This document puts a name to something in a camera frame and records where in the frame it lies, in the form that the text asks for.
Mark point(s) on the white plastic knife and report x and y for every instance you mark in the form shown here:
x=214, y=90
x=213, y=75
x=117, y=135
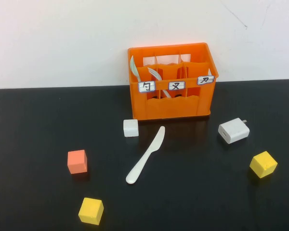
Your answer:
x=147, y=156

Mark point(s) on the orange plastic cutlery holder crate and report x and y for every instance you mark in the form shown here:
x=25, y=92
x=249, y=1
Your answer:
x=173, y=108

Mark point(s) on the white foam cube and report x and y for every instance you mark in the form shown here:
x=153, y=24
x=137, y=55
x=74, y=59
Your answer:
x=130, y=128

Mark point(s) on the paper label spoon character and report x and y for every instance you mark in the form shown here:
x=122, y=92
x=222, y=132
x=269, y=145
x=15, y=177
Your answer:
x=146, y=86

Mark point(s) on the white plastic fork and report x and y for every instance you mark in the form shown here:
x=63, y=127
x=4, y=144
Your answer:
x=156, y=75

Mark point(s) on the paper label fork character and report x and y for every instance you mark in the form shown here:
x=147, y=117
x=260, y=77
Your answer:
x=176, y=85

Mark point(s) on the white plastic spoon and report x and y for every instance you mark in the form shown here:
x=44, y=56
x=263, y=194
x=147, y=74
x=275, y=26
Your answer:
x=134, y=69

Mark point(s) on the paper label knife character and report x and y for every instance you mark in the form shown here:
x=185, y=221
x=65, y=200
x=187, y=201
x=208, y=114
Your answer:
x=205, y=80

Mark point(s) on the orange foam cube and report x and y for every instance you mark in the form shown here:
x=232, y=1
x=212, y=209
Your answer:
x=77, y=161

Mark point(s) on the yellow foam cube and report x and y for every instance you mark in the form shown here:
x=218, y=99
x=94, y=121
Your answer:
x=263, y=164
x=91, y=211

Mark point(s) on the white USB wall charger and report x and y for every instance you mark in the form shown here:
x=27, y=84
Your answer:
x=234, y=130

